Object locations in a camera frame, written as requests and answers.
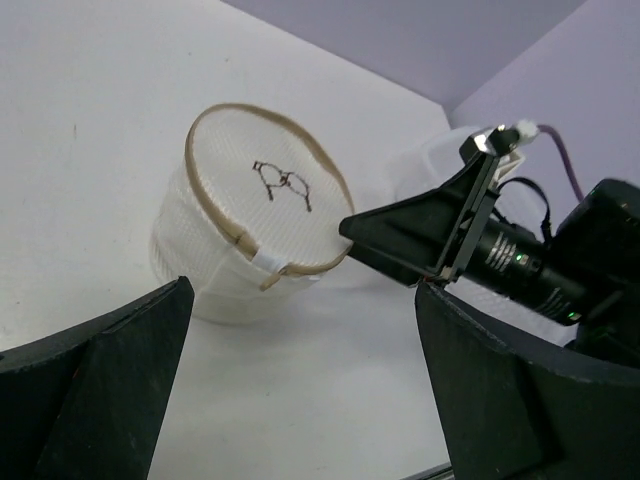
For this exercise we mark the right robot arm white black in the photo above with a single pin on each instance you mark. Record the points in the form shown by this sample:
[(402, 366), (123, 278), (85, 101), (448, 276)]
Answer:
[(584, 273)]

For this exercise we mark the round mesh laundry bag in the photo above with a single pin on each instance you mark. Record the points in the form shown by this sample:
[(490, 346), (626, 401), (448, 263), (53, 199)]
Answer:
[(250, 215)]

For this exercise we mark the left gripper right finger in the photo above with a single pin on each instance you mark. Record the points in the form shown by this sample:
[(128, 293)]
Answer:
[(514, 406)]

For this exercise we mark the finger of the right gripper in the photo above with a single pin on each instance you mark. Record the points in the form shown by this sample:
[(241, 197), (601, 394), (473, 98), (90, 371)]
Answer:
[(401, 240)]

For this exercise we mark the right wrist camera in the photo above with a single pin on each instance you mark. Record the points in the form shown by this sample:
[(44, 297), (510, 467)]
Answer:
[(505, 143)]

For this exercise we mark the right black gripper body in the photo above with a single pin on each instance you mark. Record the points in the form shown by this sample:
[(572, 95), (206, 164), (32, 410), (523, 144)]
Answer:
[(478, 245)]

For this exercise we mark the aluminium rail frame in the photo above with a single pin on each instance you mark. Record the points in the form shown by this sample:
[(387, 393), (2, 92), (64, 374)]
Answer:
[(440, 472)]

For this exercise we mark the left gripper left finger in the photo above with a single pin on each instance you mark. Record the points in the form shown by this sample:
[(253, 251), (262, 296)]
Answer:
[(88, 402)]

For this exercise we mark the white perforated plastic basket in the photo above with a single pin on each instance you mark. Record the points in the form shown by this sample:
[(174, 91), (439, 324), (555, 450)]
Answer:
[(429, 165)]

